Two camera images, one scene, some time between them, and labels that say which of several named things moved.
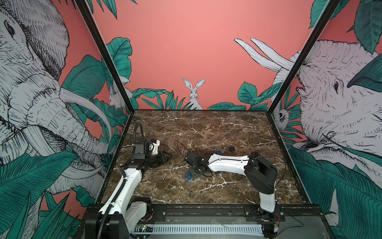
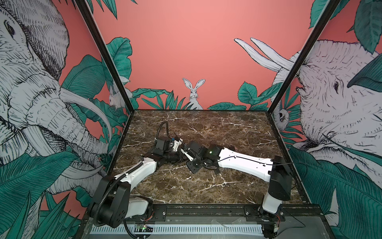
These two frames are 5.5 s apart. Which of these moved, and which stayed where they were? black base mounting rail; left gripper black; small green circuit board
Moved: left gripper black
Stayed: small green circuit board; black base mounting rail
